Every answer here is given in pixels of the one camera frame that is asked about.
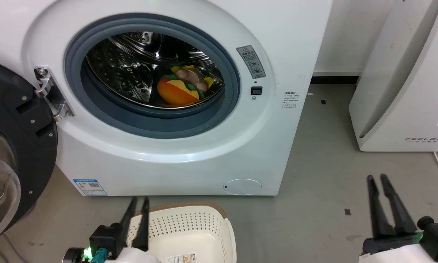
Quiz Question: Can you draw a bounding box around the small text sticker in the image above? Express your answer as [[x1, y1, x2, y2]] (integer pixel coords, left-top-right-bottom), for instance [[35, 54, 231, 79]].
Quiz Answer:
[[281, 91, 301, 110]]

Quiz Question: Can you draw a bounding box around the brown pink plush toy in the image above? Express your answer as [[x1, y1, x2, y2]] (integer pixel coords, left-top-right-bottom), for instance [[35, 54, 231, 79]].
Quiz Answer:
[[171, 65, 215, 92]]

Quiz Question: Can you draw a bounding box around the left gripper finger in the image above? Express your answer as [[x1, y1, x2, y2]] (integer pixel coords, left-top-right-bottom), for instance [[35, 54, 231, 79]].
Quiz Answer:
[[119, 196, 138, 238], [132, 197, 150, 252]]

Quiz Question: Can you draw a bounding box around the paper label in basket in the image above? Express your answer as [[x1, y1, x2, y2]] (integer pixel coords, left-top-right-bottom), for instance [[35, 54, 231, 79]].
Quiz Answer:
[[164, 253, 198, 263]]

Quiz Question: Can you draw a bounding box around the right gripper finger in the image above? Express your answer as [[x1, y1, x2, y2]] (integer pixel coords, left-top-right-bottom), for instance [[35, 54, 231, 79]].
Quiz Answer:
[[367, 175, 396, 238], [380, 174, 418, 235]]

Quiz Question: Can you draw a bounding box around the black baseboard strip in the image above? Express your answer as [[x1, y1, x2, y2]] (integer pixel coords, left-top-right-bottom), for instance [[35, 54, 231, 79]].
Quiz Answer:
[[310, 76, 360, 85]]

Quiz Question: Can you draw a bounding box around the steel washer drum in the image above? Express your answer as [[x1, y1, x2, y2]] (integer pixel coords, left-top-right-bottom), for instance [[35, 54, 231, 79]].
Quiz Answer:
[[85, 32, 225, 110]]

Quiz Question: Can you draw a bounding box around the white front-load washing machine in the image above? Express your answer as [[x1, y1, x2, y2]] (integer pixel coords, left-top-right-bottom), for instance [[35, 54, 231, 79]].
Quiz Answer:
[[0, 0, 333, 197]]

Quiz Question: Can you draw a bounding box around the grey warning sticker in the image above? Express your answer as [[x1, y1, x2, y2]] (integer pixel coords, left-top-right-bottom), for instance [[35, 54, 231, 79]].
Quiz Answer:
[[236, 45, 267, 80]]

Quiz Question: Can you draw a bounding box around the orange burger plush toy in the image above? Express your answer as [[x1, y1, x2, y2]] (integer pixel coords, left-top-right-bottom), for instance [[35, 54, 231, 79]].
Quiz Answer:
[[157, 74, 205, 107]]

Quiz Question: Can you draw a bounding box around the metal door hinge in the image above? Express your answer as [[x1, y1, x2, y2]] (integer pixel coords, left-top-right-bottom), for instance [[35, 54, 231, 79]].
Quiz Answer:
[[34, 66, 75, 122]]

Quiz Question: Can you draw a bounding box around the white perforated laundry basket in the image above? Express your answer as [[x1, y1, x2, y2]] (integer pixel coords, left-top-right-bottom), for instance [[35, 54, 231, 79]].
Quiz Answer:
[[126, 203, 237, 263]]

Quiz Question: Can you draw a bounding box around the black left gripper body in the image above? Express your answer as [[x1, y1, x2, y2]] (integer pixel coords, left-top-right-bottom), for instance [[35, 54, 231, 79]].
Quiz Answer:
[[89, 224, 127, 258]]

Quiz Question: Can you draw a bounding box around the white Feelbird appliance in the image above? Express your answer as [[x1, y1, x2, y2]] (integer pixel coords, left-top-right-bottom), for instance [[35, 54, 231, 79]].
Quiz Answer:
[[349, 0, 438, 152]]

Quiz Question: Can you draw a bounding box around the blue energy label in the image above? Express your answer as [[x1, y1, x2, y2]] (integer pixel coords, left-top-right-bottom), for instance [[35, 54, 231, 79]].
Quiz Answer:
[[73, 179, 108, 197]]

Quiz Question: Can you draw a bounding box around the grey rubber door gasket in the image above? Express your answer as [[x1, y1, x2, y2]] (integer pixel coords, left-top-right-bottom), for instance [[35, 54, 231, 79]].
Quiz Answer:
[[65, 16, 241, 140]]

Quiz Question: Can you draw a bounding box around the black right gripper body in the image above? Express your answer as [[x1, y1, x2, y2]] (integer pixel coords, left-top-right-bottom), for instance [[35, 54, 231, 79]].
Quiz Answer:
[[362, 232, 424, 255]]

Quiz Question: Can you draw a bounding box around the black round washer door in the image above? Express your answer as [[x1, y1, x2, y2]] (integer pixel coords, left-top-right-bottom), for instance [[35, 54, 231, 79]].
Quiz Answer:
[[0, 58, 58, 245]]

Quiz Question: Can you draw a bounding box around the round white filter cover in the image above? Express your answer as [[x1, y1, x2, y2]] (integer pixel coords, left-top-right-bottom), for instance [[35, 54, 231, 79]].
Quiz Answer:
[[223, 179, 262, 196]]

